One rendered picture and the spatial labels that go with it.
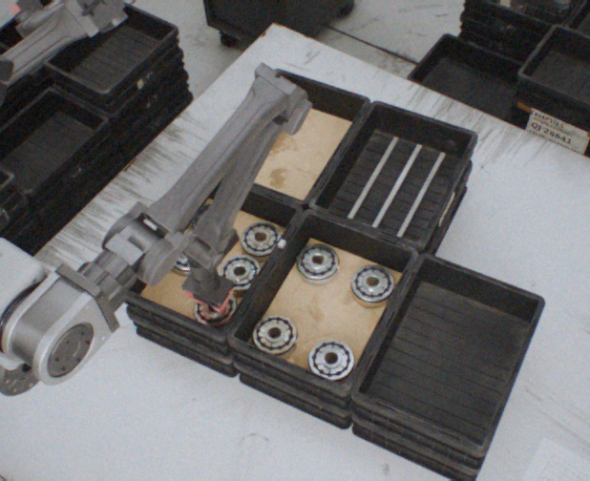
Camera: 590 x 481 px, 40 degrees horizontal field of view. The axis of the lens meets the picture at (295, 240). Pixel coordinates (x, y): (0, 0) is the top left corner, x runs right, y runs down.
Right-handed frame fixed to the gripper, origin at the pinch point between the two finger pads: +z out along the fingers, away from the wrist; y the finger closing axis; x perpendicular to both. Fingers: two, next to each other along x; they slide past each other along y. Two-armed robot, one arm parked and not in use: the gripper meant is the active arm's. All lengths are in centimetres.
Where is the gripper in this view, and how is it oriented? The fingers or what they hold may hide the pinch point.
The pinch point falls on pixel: (213, 305)
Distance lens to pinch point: 188.3
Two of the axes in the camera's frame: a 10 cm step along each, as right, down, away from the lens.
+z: 0.7, 5.9, 8.1
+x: -4.8, 7.3, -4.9
